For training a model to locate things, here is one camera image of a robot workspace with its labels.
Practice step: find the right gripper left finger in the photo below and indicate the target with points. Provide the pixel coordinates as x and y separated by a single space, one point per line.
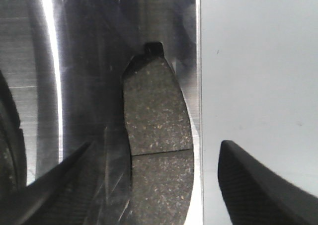
18 207

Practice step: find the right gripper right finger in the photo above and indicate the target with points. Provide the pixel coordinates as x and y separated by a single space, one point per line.
255 195

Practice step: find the brake pad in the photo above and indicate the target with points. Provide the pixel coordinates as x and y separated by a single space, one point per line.
160 136

